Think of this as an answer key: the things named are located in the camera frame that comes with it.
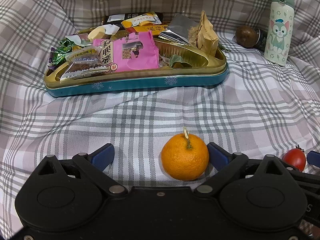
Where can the teal gold snack tin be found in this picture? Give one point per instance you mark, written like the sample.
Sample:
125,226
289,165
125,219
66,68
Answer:
179,65

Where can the cat print thermos bottle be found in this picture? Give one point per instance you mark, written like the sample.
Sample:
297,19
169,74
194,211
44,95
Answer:
280,28

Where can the red tomato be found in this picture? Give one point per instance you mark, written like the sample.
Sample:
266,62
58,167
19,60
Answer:
296,157

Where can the black small object behind bottle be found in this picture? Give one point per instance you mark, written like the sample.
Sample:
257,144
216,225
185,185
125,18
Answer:
261,40

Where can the silver foil snack packet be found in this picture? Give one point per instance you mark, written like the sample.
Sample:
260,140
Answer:
179,29

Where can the pink snack packet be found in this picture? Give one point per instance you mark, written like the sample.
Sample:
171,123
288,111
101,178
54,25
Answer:
136,51

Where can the yellow pastry packet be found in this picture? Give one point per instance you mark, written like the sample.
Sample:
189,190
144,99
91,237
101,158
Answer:
149,18

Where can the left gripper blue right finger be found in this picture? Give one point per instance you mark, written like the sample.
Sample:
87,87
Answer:
228,166

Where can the plaid grey sofa cover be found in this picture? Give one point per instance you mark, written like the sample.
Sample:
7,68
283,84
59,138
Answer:
261,108

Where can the dark brown round fruit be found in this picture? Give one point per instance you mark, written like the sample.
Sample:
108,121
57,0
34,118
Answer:
246,36

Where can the green foil candy wrapper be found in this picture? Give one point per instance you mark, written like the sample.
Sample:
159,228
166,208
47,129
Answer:
57,55

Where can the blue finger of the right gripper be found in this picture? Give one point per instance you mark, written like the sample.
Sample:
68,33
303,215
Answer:
313,158

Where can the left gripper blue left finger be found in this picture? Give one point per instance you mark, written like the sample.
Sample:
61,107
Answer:
92,167

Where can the tan paper snack bag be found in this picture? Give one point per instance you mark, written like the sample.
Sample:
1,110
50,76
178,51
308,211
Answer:
203,36

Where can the orange mandarin with stem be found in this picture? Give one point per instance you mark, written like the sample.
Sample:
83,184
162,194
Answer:
185,156

